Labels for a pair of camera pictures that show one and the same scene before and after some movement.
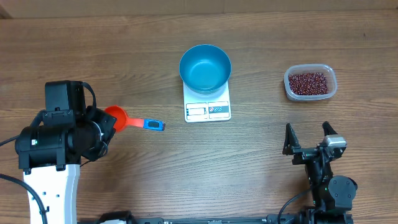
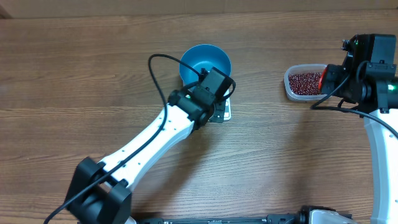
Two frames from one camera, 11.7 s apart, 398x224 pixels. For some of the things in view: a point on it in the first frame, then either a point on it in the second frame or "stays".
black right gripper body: [304, 155] -> [333, 79]
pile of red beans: [308, 83] stays
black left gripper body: [106, 124] -> [219, 112]
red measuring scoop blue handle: [122, 121] -> [321, 80]
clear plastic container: [310, 82] stays
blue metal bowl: [204, 68] stays
